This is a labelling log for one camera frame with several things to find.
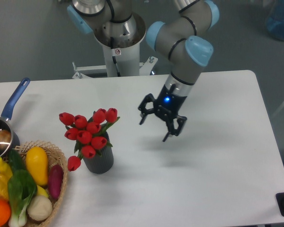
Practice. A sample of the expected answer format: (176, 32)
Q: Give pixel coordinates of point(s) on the dark grey ribbed vase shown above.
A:
(98, 161)

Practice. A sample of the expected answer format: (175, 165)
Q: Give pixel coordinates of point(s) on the blue handled saucepan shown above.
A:
(8, 138)

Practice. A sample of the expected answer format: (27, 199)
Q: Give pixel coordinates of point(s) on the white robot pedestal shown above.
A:
(120, 32)

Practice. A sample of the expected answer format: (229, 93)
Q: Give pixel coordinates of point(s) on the white garlic bulb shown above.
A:
(40, 208)

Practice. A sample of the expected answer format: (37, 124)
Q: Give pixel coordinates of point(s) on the red tulip bouquet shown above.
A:
(87, 132)

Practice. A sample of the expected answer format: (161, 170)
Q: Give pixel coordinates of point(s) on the purple eggplant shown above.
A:
(55, 181)

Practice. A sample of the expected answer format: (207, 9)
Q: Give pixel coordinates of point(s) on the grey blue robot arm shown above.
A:
(192, 54)

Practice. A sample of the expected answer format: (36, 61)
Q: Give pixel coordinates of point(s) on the blue bin in background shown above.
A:
(275, 20)

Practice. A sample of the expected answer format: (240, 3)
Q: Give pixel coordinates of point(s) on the yellow squash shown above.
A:
(37, 165)

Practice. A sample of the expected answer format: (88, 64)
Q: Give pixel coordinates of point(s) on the green bok choy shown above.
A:
(21, 189)

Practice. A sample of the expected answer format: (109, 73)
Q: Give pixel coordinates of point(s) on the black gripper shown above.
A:
(166, 107)

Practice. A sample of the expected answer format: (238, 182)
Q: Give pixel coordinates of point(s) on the woven wicker basket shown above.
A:
(55, 157)

